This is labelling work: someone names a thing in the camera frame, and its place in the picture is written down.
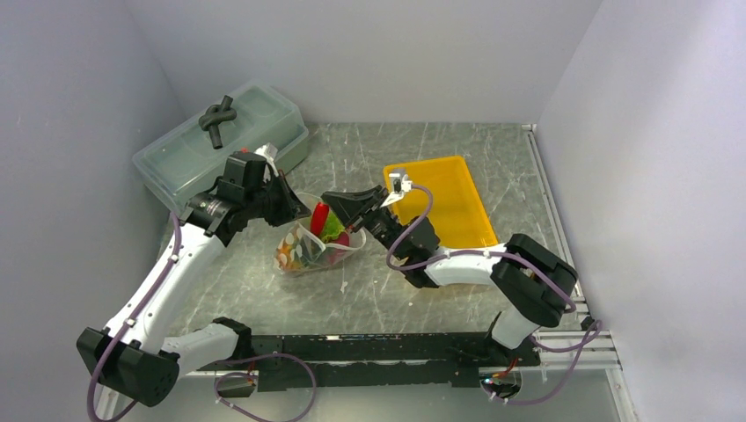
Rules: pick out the yellow plastic tray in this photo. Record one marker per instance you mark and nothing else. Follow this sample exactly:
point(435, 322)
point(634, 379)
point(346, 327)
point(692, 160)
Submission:
point(458, 214)

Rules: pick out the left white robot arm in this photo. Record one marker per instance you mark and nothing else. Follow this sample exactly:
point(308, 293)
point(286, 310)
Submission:
point(133, 353)

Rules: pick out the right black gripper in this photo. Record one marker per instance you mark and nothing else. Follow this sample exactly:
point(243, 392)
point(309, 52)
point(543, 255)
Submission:
point(351, 207)

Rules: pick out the clear lidded storage box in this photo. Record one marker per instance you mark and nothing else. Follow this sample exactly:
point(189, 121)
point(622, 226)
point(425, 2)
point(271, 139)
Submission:
point(182, 163)

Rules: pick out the purple toy sweet potato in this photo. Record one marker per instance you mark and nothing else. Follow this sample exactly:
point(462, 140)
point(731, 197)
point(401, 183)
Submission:
point(339, 248)

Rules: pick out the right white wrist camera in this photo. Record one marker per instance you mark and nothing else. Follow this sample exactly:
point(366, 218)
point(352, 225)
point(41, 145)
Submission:
point(401, 185)

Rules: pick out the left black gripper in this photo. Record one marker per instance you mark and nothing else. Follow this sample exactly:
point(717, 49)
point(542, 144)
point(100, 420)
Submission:
point(292, 208)

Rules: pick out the red toy chili pepper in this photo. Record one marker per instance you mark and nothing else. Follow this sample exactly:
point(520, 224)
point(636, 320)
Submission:
point(319, 218)

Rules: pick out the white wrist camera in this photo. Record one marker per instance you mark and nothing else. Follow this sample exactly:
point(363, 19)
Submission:
point(269, 152)
point(401, 185)

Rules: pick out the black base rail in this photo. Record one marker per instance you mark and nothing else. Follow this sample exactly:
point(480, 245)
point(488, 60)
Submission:
point(459, 359)

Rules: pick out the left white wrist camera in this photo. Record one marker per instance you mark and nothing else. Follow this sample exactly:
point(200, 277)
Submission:
point(269, 152)

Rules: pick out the toy pineapple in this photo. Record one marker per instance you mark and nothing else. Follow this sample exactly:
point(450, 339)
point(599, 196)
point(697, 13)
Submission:
point(298, 252)

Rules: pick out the black knotted foam tube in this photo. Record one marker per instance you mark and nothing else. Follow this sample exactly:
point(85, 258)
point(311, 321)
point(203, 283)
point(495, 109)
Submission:
point(214, 116)

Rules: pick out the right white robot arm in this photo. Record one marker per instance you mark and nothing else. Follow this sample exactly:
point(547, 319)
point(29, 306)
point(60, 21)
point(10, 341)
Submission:
point(537, 283)

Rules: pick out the clear zip top bag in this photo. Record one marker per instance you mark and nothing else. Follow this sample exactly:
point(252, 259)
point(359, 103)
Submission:
point(357, 239)

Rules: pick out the green toy grapes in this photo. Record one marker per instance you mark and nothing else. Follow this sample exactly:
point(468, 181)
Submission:
point(332, 229)

